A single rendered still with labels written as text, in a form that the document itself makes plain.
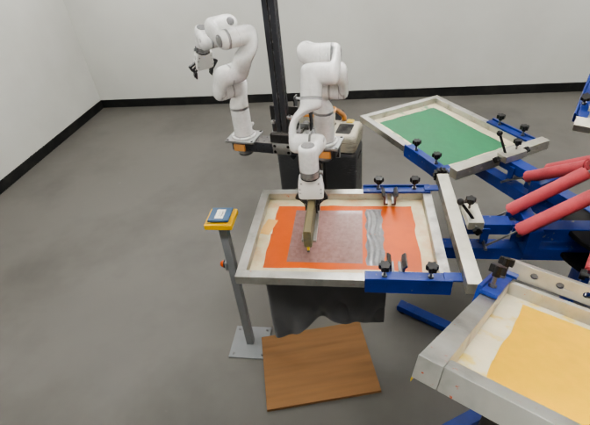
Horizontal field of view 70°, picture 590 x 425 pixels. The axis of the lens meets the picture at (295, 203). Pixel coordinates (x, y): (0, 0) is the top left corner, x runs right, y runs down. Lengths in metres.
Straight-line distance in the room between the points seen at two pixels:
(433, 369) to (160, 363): 2.20
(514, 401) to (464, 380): 0.06
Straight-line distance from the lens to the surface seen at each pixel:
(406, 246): 1.75
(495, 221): 1.80
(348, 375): 2.46
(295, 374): 2.47
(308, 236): 1.54
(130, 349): 2.87
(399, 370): 2.52
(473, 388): 0.67
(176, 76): 5.92
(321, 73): 1.60
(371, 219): 1.85
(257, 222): 1.84
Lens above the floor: 2.11
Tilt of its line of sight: 36 degrees down
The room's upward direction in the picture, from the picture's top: 6 degrees counter-clockwise
